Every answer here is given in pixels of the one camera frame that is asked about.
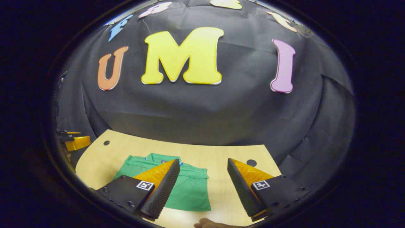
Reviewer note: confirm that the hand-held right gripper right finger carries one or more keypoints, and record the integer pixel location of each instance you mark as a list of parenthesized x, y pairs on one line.
[(242, 190)]

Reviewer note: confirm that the black backdrop cloth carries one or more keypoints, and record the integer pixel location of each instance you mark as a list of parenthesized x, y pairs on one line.
[(205, 110)]

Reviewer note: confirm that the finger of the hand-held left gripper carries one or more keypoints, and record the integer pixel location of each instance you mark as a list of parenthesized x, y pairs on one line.
[(77, 143), (67, 137)]

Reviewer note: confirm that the green T-shirt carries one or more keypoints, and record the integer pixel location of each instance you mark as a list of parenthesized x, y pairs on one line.
[(190, 193)]

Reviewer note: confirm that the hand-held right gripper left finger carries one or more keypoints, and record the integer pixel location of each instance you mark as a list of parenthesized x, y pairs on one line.
[(164, 190)]

